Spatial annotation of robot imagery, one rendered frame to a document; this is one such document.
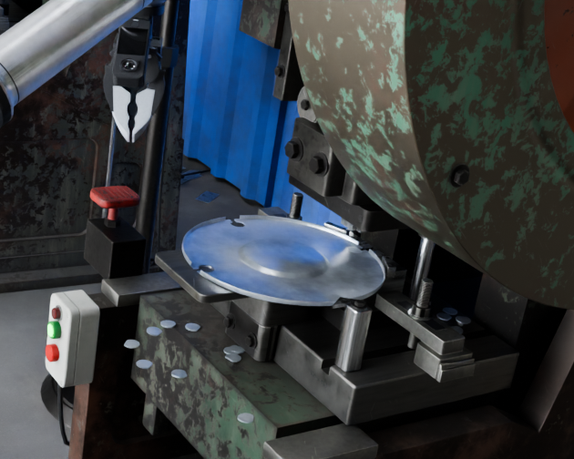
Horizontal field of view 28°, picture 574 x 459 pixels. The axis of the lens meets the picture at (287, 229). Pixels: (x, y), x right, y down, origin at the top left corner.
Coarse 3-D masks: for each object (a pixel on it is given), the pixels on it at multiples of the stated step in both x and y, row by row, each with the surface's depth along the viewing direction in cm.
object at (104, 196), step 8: (96, 192) 180; (104, 192) 180; (112, 192) 181; (120, 192) 182; (128, 192) 182; (96, 200) 179; (104, 200) 178; (112, 200) 178; (120, 200) 179; (128, 200) 180; (136, 200) 180; (104, 208) 178; (112, 208) 178; (112, 216) 182
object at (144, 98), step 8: (144, 88) 171; (136, 96) 171; (144, 96) 171; (152, 96) 171; (144, 104) 171; (152, 104) 171; (144, 112) 172; (136, 120) 172; (144, 120) 172; (136, 128) 173; (144, 128) 173; (136, 136) 173
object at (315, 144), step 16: (304, 96) 159; (304, 112) 159; (304, 128) 157; (320, 128) 156; (288, 144) 158; (304, 144) 157; (320, 144) 154; (288, 160) 161; (304, 160) 157; (320, 160) 153; (336, 160) 153; (304, 176) 158; (320, 176) 154; (336, 176) 154; (320, 192) 155; (336, 192) 155; (352, 192) 154
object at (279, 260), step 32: (224, 224) 170; (256, 224) 172; (288, 224) 174; (192, 256) 158; (224, 256) 159; (256, 256) 159; (288, 256) 161; (320, 256) 163; (352, 256) 166; (256, 288) 151; (288, 288) 153; (320, 288) 154; (352, 288) 156
